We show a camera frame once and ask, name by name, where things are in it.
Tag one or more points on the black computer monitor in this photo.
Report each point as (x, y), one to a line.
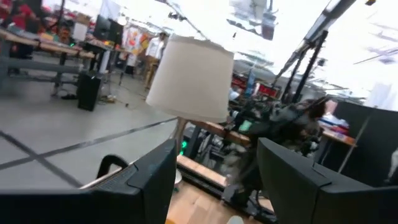
(115, 31)
(102, 28)

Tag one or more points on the tapered shade lamp chrome base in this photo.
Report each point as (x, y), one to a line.
(192, 81)

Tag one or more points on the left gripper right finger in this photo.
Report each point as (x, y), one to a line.
(311, 202)

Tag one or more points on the black computer tower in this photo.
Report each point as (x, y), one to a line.
(88, 91)

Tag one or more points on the hanging black camera mount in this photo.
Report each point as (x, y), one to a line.
(269, 25)

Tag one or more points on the wooden background table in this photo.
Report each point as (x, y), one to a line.
(217, 130)

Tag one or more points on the standing person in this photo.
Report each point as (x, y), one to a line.
(155, 48)

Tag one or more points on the black partition panel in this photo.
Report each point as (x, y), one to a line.
(373, 140)

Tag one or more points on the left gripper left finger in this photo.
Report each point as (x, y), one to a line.
(93, 208)

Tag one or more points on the background work desk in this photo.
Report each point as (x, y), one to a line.
(46, 46)

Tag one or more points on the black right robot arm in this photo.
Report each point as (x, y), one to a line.
(248, 186)

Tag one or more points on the black aluminium rig frame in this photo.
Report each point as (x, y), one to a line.
(112, 157)

